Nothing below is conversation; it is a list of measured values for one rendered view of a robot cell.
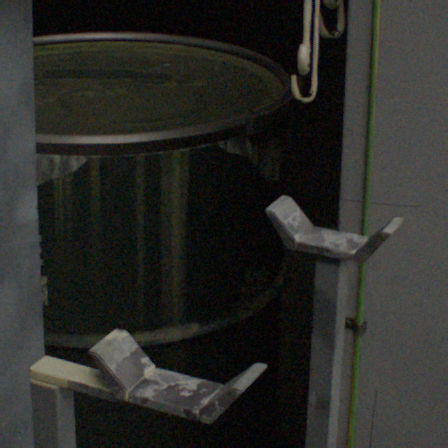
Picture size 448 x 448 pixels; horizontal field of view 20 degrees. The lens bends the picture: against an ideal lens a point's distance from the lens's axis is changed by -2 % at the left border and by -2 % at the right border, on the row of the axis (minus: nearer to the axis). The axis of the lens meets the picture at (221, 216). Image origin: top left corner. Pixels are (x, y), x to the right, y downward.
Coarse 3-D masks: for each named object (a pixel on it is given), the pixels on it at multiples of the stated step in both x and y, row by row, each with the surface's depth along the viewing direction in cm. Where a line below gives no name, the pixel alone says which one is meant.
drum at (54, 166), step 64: (192, 128) 163; (256, 128) 168; (64, 192) 163; (128, 192) 164; (192, 192) 167; (256, 192) 176; (64, 256) 166; (128, 256) 167; (192, 256) 171; (256, 256) 180; (64, 320) 170; (128, 320) 170; (192, 320) 174; (256, 320) 184; (256, 384) 189
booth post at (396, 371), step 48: (384, 0) 107; (432, 0) 105; (384, 48) 108; (432, 48) 106; (384, 96) 110; (432, 96) 108; (384, 144) 111; (432, 144) 109; (384, 192) 113; (432, 192) 111; (432, 240) 112; (384, 288) 116; (432, 288) 114; (384, 336) 118; (432, 336) 115; (384, 384) 120; (432, 384) 117; (384, 432) 121; (432, 432) 119
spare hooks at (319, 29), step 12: (324, 0) 116; (336, 0) 117; (324, 36) 118; (336, 36) 119; (300, 48) 112; (300, 60) 112; (300, 72) 114; (312, 84) 118; (300, 96) 115; (312, 96) 117
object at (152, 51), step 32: (64, 64) 201; (96, 64) 201; (128, 64) 201; (160, 64) 201; (192, 64) 202; (224, 64) 202; (256, 64) 199; (64, 96) 183; (96, 96) 184; (128, 96) 184; (160, 96) 184; (192, 96) 185; (224, 96) 185; (256, 96) 185; (64, 128) 170; (96, 128) 170; (128, 128) 170; (160, 128) 171
